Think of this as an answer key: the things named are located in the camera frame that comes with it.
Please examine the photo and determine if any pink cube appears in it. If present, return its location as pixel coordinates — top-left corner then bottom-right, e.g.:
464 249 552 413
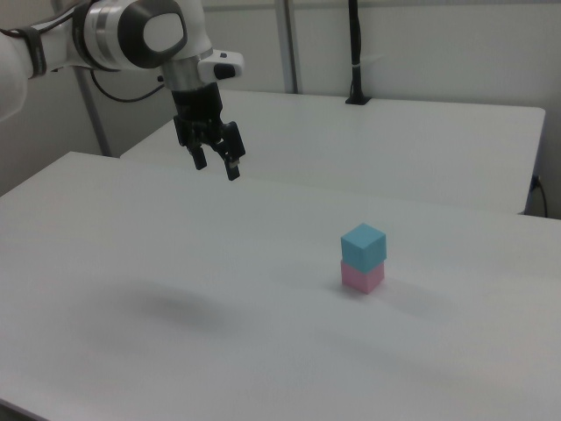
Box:
340 258 386 296

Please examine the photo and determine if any black velcro strap on arm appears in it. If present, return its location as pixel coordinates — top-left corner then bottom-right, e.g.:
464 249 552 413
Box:
15 25 50 81

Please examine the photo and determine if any grey metal frame post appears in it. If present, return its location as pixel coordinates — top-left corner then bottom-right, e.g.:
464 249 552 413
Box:
274 0 304 95
71 65 111 158

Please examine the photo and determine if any black camera stand pole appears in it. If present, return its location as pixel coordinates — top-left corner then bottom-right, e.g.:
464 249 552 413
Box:
344 0 374 106

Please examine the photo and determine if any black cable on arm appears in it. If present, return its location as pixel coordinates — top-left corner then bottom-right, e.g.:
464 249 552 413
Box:
89 68 167 103

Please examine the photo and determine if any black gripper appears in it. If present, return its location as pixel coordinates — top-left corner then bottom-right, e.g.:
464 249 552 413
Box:
170 82 247 182

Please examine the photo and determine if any black cable beside table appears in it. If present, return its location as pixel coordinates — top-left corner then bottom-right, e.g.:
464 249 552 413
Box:
531 175 550 218

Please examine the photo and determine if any white side table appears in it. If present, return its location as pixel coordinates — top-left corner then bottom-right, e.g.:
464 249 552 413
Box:
119 89 547 216

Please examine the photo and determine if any blue cube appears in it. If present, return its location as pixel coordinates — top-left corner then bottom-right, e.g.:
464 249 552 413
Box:
340 222 388 271

